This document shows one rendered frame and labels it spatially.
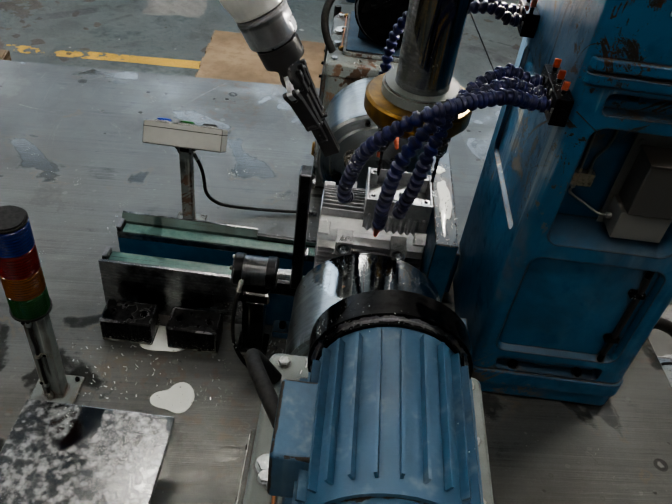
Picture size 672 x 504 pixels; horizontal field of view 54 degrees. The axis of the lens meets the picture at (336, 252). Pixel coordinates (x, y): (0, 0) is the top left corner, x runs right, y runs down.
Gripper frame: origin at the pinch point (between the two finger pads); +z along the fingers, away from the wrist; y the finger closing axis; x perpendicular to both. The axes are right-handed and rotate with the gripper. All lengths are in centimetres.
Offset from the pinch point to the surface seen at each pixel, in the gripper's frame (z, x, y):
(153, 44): 46, 163, 265
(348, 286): 6.3, -4.9, -34.8
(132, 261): 6.2, 43.9, -12.0
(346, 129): 7.9, 0.3, 15.2
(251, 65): 65, 99, 226
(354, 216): 12.3, -1.5, -9.5
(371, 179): 10.0, -5.4, -2.7
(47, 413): 5, 46, -48
